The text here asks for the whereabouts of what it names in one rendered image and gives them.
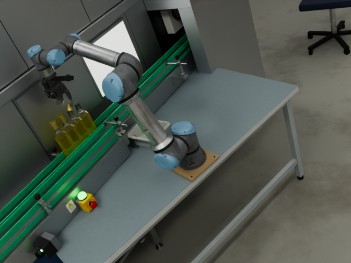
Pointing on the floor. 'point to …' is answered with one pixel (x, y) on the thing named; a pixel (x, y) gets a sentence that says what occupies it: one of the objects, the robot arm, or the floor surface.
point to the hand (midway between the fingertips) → (69, 104)
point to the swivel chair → (308, 6)
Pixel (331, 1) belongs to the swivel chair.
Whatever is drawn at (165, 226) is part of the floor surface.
